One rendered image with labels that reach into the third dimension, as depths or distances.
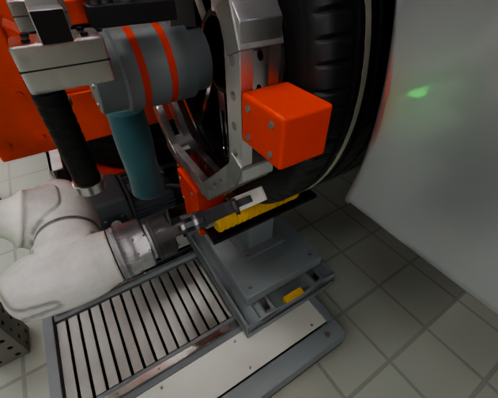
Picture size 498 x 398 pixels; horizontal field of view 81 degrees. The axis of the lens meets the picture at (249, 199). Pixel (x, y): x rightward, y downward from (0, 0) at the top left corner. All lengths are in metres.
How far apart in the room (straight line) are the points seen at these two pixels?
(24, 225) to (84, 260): 0.15
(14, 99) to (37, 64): 0.67
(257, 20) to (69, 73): 0.22
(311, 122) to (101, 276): 0.37
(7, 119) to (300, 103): 0.89
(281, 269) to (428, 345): 0.57
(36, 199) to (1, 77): 0.51
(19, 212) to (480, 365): 1.32
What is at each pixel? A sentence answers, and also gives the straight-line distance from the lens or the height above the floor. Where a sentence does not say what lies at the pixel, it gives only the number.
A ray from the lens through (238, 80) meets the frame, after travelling 0.39.
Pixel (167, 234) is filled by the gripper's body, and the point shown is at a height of 0.66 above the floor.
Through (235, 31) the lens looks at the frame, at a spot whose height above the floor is 0.95.
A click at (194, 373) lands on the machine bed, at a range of 1.01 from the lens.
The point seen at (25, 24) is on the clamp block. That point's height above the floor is 0.91.
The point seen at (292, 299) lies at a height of 0.17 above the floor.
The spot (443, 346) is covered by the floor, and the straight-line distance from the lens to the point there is 1.29.
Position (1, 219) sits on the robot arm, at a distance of 0.62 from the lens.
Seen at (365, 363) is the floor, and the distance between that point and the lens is 1.15.
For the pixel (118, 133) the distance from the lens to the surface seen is 0.76.
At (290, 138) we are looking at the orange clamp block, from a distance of 0.35.
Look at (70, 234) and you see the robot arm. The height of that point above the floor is 0.69.
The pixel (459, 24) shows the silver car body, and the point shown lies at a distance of 0.32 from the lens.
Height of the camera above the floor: 1.03
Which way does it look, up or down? 42 degrees down
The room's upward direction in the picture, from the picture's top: straight up
